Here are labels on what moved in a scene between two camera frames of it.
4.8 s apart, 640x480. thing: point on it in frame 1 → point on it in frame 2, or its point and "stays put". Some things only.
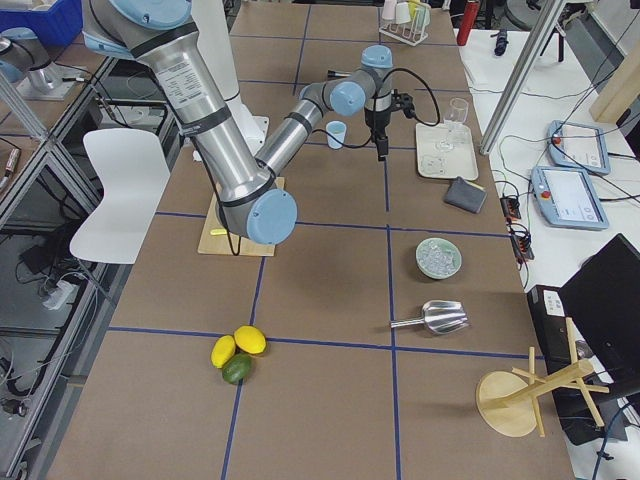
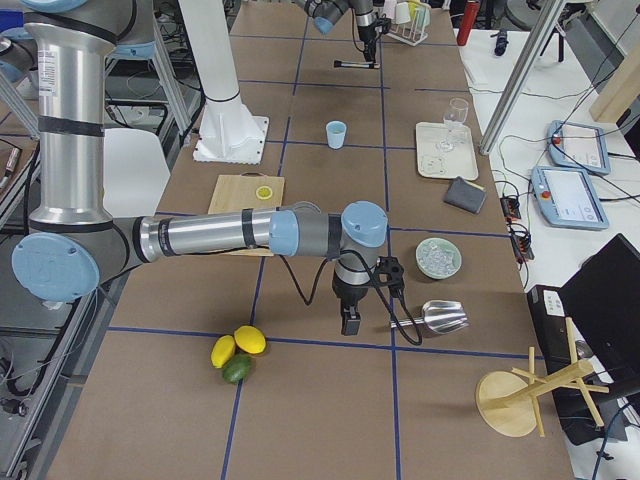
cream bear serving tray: (446, 151) stays put
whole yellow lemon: (250, 339) stays put
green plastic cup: (423, 14) stays put
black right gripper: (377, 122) → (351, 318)
